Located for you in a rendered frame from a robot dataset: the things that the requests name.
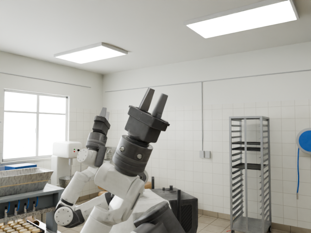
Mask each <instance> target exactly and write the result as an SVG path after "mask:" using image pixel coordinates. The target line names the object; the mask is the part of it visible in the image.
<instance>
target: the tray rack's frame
mask: <svg viewBox="0 0 311 233"><path fill-rule="evenodd" d="M231 119H238V120H244V144H245V206H246V217H244V216H243V217H240V218H239V219H238V220H237V221H236V222H235V223H234V224H233V223H232V221H233V217H232V215H233V211H232V208H233V207H232V174H231V173H232V168H231V167H232V162H231V161H232V156H231V155H232V150H231V149H232V144H231V143H232V139H231V136H232V134H231ZM254 119H260V128H261V206H262V222H260V220H261V219H256V218H250V217H248V188H247V128H246V120H254ZM263 119H269V117H266V116H230V117H229V146H230V229H231V231H232V230H234V233H235V231H239V232H244V233H267V231H268V229H269V227H270V226H271V225H272V224H271V221H266V223H265V217H264V166H263ZM261 225H262V228H260V227H261ZM271 229H272V226H271Z"/></svg>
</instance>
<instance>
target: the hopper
mask: <svg viewBox="0 0 311 233"><path fill-rule="evenodd" d="M53 172H54V171H52V170H47V169H43V168H39V167H33V168H24V169H15V170H6V171H0V197H1V196H9V195H15V194H20V193H26V192H32V191H37V190H43V189H44V187H45V186H46V184H47V182H48V180H49V179H50V177H51V175H52V173H53Z"/></svg>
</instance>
